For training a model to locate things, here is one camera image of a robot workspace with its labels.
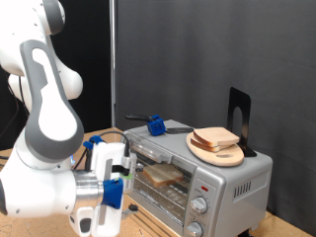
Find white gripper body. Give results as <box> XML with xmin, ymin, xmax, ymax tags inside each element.
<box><xmin>89</xmin><ymin>141</ymin><xmax>128</xmax><ymax>237</ymax></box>

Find white bread slice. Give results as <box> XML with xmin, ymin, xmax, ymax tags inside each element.
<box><xmin>141</xmin><ymin>163</ymin><xmax>185</xmax><ymax>189</ymax></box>
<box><xmin>193</xmin><ymin>126</ymin><xmax>241</xmax><ymax>148</ymax></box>
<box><xmin>190</xmin><ymin>137</ymin><xmax>233</xmax><ymax>154</ymax></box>

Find glass oven door with handle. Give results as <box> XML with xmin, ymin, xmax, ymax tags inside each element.
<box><xmin>121</xmin><ymin>132</ymin><xmax>198</xmax><ymax>229</ymax></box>

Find metal spatula with blue block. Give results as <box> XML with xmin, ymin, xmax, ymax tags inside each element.
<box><xmin>124</xmin><ymin>114</ymin><xmax>196</xmax><ymax>137</ymax></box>

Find silver oven knob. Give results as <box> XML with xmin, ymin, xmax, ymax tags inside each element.
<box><xmin>190</xmin><ymin>197</ymin><xmax>208</xmax><ymax>215</ymax></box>
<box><xmin>185</xmin><ymin>221</ymin><xmax>203</xmax><ymax>237</ymax></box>

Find wooden box under oven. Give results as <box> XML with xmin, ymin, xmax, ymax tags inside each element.
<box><xmin>122</xmin><ymin>194</ymin><xmax>181</xmax><ymax>237</ymax></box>

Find silver toaster oven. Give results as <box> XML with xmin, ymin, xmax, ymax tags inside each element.
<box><xmin>119</xmin><ymin>118</ymin><xmax>274</xmax><ymax>237</ymax></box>

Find wooden cutting board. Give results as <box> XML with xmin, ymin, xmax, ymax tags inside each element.
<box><xmin>186</xmin><ymin>131</ymin><xmax>245</xmax><ymax>168</ymax></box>

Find vertical metal pole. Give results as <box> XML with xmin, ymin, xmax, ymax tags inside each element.
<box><xmin>109</xmin><ymin>0</ymin><xmax>119</xmax><ymax>128</ymax></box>

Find black metal bookend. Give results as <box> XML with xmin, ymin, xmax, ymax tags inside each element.
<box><xmin>226</xmin><ymin>87</ymin><xmax>258</xmax><ymax>158</ymax></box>

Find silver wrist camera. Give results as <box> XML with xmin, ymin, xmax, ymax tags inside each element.
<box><xmin>120</xmin><ymin>151</ymin><xmax>138</xmax><ymax>195</ymax></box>

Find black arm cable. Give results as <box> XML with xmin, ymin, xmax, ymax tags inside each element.
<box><xmin>0</xmin><ymin>75</ymin><xmax>131</xmax><ymax>172</ymax></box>

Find wire oven rack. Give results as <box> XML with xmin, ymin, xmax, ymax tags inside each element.
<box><xmin>134</xmin><ymin>177</ymin><xmax>190</xmax><ymax>220</ymax></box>

